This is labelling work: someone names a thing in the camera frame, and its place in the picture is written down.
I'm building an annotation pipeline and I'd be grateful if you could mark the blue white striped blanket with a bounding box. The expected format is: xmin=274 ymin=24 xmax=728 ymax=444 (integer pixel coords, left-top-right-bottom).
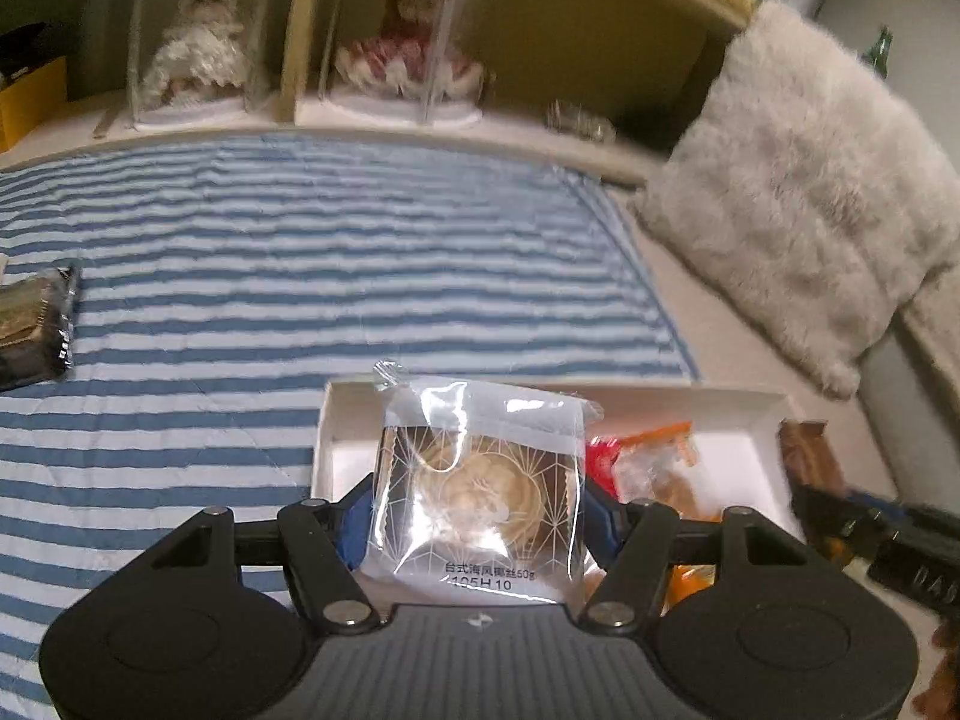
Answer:
xmin=0 ymin=136 xmax=702 ymax=698

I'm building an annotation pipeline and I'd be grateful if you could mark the wooden headboard shelf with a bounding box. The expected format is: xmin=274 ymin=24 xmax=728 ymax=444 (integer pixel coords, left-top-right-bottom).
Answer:
xmin=0 ymin=0 xmax=762 ymax=188

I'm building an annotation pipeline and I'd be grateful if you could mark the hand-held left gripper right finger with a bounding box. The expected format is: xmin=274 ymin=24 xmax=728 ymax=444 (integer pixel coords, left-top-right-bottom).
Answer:
xmin=577 ymin=484 xmax=818 ymax=635

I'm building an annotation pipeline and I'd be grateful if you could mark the yellow box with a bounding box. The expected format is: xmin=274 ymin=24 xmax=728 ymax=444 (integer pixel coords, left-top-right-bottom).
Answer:
xmin=0 ymin=56 xmax=68 ymax=155

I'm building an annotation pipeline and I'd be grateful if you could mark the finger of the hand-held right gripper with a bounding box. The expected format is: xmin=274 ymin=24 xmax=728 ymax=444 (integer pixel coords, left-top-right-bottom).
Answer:
xmin=793 ymin=486 xmax=895 ymax=571

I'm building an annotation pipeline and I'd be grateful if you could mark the small glittery ornament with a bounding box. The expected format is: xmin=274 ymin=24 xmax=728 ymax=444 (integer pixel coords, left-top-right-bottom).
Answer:
xmin=546 ymin=100 xmax=617 ymax=143

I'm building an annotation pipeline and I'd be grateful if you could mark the orange clear snack packet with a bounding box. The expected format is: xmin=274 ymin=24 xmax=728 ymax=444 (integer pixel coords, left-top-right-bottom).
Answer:
xmin=611 ymin=421 xmax=725 ymax=522

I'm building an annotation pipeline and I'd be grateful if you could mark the white dress doll in case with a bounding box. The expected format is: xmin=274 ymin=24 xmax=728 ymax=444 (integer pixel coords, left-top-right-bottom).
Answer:
xmin=127 ymin=0 xmax=271 ymax=128

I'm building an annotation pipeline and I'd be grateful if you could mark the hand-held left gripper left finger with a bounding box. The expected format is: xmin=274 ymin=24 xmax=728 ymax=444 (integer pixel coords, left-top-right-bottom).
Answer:
xmin=131 ymin=472 xmax=383 ymax=635

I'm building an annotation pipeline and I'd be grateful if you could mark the red candy wrapper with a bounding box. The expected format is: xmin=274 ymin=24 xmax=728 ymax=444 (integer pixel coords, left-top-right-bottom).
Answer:
xmin=585 ymin=435 xmax=623 ymax=500

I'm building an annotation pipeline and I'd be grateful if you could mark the fluffy white pillow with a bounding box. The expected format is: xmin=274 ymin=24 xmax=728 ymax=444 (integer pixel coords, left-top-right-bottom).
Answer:
xmin=630 ymin=0 xmax=960 ymax=400

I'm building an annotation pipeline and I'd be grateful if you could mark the red dress doll in case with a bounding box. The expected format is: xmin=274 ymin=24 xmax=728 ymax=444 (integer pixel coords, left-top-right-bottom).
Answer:
xmin=296 ymin=0 xmax=518 ymax=128

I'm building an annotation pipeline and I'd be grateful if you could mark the white cardboard box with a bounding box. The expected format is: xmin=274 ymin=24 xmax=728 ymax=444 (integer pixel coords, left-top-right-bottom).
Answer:
xmin=311 ymin=379 xmax=807 ymax=601

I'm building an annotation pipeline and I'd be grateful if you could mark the orange snack bar packet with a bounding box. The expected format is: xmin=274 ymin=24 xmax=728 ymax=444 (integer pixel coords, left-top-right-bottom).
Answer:
xmin=664 ymin=565 xmax=722 ymax=610

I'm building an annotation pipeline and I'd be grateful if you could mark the green glass bottle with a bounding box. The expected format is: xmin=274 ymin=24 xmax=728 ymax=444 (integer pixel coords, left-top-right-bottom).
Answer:
xmin=862 ymin=26 xmax=895 ymax=80

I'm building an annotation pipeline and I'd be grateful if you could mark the clear pastry packet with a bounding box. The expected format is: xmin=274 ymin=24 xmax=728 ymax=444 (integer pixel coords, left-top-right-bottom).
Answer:
xmin=360 ymin=360 xmax=605 ymax=608

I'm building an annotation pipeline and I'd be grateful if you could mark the dark tray snack packet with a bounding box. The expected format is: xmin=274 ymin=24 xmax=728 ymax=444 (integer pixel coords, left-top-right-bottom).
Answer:
xmin=0 ymin=261 xmax=82 ymax=391

